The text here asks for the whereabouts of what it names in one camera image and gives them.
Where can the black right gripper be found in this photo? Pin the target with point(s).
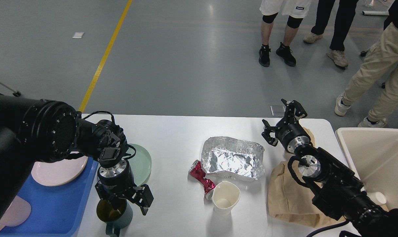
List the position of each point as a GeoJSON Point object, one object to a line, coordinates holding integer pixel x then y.
{"type": "Point", "coordinates": [288, 131]}

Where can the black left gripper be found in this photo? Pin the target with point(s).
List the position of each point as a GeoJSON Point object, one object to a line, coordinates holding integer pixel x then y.
{"type": "Point", "coordinates": [118, 182]}

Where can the dark teal mug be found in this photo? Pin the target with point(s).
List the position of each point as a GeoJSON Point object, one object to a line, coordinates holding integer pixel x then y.
{"type": "Point", "coordinates": [115, 219]}

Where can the green plate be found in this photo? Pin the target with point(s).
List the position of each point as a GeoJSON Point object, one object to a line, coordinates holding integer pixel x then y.
{"type": "Point", "coordinates": [141, 164]}

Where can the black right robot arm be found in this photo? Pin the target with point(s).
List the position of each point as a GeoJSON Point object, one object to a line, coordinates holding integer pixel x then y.
{"type": "Point", "coordinates": [337, 191]}

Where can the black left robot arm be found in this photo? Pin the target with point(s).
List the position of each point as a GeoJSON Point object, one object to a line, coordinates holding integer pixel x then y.
{"type": "Point", "coordinates": [51, 131]}

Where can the grey floor plate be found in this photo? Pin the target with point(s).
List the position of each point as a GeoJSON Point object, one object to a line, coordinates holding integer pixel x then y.
{"type": "Point", "coordinates": [277, 110]}

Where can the blue plastic tray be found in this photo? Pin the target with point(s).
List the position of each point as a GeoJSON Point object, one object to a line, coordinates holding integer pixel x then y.
{"type": "Point", "coordinates": [56, 211]}

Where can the aluminium foil tray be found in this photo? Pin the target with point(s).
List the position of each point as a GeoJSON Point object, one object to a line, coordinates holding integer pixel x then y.
{"type": "Point", "coordinates": [233, 158]}

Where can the pink plate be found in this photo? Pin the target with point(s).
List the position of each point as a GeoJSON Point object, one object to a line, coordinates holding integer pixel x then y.
{"type": "Point", "coordinates": [58, 173]}

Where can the crushed red can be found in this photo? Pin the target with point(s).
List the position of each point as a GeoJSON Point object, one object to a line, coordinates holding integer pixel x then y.
{"type": "Point", "coordinates": [197, 173]}

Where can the brown paper bag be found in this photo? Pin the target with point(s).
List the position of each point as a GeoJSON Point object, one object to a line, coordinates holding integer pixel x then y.
{"type": "Point", "coordinates": [292, 203]}

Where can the white paper cup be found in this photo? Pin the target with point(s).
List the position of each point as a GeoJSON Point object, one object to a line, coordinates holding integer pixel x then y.
{"type": "Point", "coordinates": [225, 196]}

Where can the beige plastic bin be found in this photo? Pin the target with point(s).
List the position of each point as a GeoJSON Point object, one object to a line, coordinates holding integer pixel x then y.
{"type": "Point", "coordinates": [372, 153]}

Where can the pink mug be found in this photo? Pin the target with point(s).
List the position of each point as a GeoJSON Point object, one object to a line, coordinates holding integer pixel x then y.
{"type": "Point", "coordinates": [17, 212]}

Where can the person in white shorts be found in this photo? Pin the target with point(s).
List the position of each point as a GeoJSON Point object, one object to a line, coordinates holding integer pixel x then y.
{"type": "Point", "coordinates": [296, 10]}

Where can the small white cup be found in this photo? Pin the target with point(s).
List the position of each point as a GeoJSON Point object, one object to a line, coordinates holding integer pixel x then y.
{"type": "Point", "coordinates": [377, 197]}

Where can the person in black trousers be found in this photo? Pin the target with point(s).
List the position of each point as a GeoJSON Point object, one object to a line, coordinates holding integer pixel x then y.
{"type": "Point", "coordinates": [344, 18]}

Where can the person in khaki trousers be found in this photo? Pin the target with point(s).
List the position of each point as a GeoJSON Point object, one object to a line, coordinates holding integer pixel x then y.
{"type": "Point", "coordinates": [382, 57]}

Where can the rolling stand leg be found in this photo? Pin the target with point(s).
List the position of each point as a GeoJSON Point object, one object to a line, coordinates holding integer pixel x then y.
{"type": "Point", "coordinates": [15, 92]}

